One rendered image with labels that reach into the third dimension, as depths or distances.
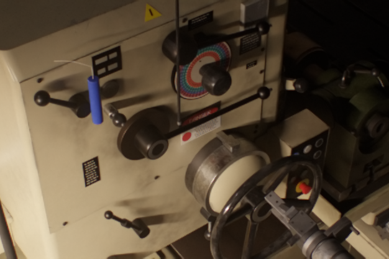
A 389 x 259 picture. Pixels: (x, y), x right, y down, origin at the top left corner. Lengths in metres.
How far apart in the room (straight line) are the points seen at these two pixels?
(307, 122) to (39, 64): 0.92
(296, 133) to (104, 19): 0.76
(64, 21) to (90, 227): 0.60
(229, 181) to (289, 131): 0.28
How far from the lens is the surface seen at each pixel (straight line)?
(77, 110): 1.71
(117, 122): 1.76
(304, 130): 2.26
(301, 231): 1.77
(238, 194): 1.92
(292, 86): 2.22
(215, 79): 1.84
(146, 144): 1.86
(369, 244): 2.84
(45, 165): 1.82
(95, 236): 2.09
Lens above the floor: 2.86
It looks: 43 degrees down
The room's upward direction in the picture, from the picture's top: straight up
